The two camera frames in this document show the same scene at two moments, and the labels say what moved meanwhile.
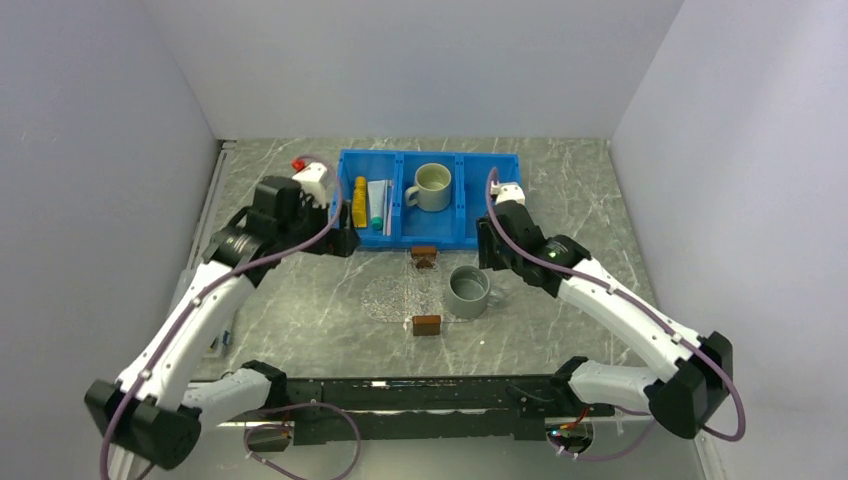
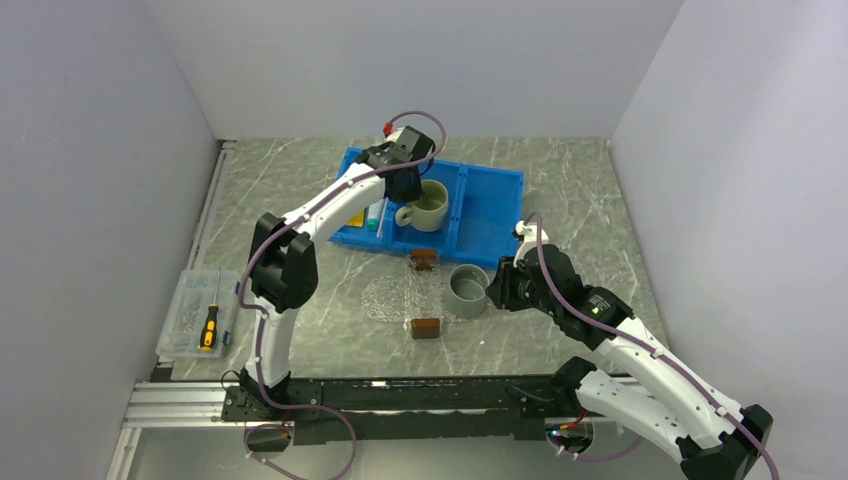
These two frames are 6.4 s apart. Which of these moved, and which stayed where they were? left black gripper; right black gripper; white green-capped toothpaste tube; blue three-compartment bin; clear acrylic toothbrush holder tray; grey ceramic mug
Moved: blue three-compartment bin; left black gripper; right black gripper
Stayed: white green-capped toothpaste tube; clear acrylic toothbrush holder tray; grey ceramic mug
